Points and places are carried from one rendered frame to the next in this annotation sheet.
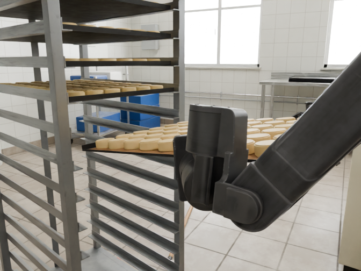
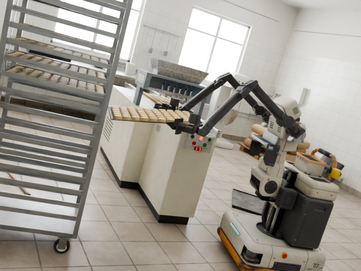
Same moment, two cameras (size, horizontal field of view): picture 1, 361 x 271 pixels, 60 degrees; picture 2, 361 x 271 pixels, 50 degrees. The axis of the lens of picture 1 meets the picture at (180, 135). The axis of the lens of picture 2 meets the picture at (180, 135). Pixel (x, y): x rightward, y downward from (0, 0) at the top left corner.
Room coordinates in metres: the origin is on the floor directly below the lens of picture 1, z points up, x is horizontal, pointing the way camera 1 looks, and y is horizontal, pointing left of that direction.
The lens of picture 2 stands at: (-0.82, 1.98, 1.40)
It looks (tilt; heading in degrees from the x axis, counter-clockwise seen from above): 11 degrees down; 302
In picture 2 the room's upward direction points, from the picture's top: 16 degrees clockwise
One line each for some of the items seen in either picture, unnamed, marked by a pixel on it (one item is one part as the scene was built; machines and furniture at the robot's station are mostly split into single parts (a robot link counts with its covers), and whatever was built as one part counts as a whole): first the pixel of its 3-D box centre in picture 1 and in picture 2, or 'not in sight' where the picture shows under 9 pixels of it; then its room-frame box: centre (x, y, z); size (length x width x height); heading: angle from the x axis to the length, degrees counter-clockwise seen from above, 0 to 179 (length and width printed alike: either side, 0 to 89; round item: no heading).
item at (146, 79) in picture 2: not in sight; (171, 94); (1.42, -1.24, 1.01); 0.72 x 0.33 x 0.34; 56
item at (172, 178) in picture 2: not in sight; (173, 163); (0.99, -0.96, 0.45); 0.70 x 0.34 x 0.90; 146
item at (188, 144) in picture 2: not in sight; (199, 142); (0.69, -0.75, 0.77); 0.24 x 0.04 x 0.14; 56
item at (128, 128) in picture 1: (121, 126); (55, 102); (1.31, 0.25, 0.87); 0.64 x 0.03 x 0.03; 48
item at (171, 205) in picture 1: (124, 185); (47, 140); (1.31, 0.25, 0.60); 0.64 x 0.03 x 0.03; 48
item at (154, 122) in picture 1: (141, 122); not in sight; (5.30, 0.68, 0.10); 0.60 x 0.40 x 0.20; 150
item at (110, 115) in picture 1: (99, 121); not in sight; (4.50, 1.19, 0.29); 0.56 x 0.38 x 0.20; 160
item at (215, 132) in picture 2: not in sight; (177, 107); (1.43, -1.42, 0.87); 2.01 x 0.03 x 0.07; 146
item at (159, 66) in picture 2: not in sight; (178, 71); (1.42, -1.24, 1.25); 0.56 x 0.29 x 0.14; 56
